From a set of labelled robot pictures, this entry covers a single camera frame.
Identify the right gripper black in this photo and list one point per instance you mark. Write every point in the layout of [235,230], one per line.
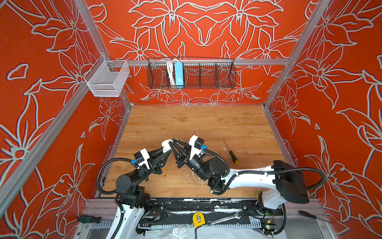
[181,159]

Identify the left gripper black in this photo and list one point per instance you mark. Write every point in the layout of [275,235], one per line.
[154,167]

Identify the small white case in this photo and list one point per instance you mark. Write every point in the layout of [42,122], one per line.
[165,145]

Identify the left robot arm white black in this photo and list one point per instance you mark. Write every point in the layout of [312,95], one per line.
[131,199]

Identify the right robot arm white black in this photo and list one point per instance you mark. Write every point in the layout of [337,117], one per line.
[281,181]

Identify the yellow black screwdriver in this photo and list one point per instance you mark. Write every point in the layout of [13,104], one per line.
[233,156]

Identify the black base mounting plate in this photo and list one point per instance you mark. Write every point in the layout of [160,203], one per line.
[179,211]

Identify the yellow tape measure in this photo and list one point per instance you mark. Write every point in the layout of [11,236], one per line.
[198,219]

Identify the light blue box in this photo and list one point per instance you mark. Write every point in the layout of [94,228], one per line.
[179,75]

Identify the silver wrench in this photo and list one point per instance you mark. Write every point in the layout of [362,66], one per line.
[225,219]

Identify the clear plastic bin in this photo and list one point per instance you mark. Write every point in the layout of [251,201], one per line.
[107,81]

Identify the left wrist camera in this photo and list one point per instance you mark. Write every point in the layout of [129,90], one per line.
[140,160]

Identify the black wire basket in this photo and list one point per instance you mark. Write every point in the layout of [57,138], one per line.
[199,73]

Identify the green handled tool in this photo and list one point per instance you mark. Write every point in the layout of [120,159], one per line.
[89,219]

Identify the black screwdriver on frame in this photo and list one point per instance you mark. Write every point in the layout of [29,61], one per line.
[309,215]

